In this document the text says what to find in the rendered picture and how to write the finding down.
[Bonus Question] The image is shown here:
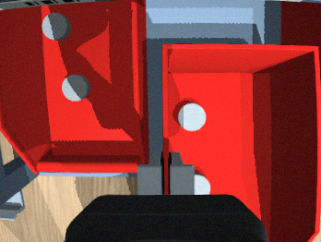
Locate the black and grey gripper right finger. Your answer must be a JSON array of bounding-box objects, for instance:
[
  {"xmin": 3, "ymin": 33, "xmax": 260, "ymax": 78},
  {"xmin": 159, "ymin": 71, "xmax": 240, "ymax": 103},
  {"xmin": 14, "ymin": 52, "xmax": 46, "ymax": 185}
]
[{"xmin": 168, "ymin": 151, "xmax": 195, "ymax": 195}]

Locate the grey metal shelf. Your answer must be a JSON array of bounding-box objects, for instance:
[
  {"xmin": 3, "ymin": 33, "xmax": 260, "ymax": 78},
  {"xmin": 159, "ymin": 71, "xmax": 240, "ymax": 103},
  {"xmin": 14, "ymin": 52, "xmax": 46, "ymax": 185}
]
[{"xmin": 0, "ymin": 0, "xmax": 321, "ymax": 221}]

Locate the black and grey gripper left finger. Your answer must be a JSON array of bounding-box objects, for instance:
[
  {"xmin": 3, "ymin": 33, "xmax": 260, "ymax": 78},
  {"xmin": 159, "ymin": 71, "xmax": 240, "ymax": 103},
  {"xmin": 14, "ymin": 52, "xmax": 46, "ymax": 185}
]
[{"xmin": 137, "ymin": 152, "xmax": 164, "ymax": 195}]

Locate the grey steel disc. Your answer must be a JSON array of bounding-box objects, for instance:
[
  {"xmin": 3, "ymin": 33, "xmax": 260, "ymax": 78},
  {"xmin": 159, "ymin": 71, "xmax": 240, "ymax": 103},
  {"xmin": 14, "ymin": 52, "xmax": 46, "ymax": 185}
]
[
  {"xmin": 42, "ymin": 13, "xmax": 71, "ymax": 42},
  {"xmin": 195, "ymin": 173, "xmax": 210, "ymax": 195},
  {"xmin": 178, "ymin": 103, "xmax": 206, "ymax": 131},
  {"xmin": 62, "ymin": 75, "xmax": 90, "ymax": 102}
]

